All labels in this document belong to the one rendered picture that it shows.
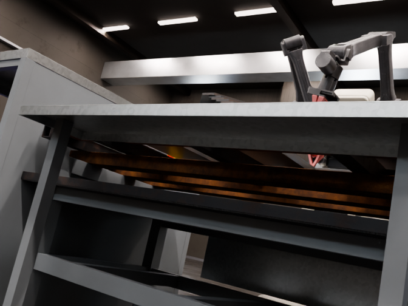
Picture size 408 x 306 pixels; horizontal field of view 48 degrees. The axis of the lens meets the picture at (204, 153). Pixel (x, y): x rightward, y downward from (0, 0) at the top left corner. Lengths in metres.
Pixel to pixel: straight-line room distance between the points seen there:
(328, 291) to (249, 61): 10.22
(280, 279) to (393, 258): 1.21
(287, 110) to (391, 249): 0.32
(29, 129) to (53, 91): 0.19
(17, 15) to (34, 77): 11.47
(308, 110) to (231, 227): 0.52
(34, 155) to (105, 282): 0.66
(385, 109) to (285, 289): 1.33
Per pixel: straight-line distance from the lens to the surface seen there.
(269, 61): 11.66
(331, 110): 0.89
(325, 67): 1.65
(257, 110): 0.96
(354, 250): 1.17
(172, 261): 2.67
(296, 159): 1.75
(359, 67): 10.76
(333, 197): 1.56
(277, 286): 2.08
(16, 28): 13.36
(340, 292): 1.98
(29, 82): 1.97
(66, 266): 1.74
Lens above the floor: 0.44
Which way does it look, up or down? 11 degrees up
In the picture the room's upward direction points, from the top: 12 degrees clockwise
